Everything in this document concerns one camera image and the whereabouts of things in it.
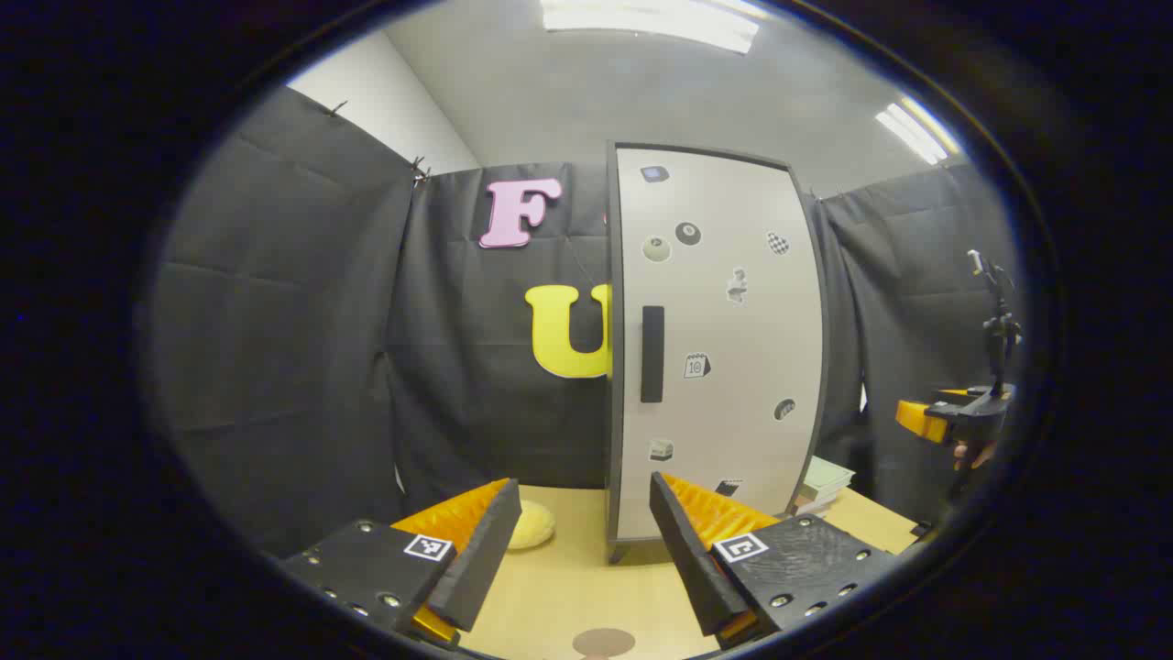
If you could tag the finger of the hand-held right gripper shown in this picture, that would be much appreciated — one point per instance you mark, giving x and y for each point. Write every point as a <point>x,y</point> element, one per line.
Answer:
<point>926,420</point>

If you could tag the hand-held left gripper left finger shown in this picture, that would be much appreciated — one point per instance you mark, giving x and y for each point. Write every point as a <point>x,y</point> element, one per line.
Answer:
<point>481,564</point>

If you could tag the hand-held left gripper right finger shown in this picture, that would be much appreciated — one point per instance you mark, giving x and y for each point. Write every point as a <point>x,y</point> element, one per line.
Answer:
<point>692,568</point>

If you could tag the round brown coaster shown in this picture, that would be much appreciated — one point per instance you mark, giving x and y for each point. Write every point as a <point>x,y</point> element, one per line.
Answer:
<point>603,642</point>

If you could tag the white cabinet door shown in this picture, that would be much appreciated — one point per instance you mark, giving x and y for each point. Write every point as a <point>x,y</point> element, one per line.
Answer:
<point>733,348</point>

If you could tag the dark grey cabinet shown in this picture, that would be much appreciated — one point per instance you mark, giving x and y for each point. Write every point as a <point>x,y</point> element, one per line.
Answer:
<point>609,367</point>

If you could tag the pale yellow round fruit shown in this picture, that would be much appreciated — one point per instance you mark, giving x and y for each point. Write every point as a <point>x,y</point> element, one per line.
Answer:
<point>530,525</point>

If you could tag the pale green book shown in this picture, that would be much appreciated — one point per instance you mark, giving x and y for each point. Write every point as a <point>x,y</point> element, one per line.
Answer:
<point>827,477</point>

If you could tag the grey-brown book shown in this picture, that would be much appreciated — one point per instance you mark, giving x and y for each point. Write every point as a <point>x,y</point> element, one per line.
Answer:
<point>805,511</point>

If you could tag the brown book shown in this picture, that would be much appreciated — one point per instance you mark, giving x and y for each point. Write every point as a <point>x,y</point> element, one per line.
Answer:
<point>808,502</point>

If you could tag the black backdrop cloth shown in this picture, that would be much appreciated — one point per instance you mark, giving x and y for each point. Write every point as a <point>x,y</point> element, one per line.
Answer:
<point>302,348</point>

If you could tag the small ceiling light panel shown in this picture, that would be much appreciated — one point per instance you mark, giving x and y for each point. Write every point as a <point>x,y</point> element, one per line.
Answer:
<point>916,128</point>

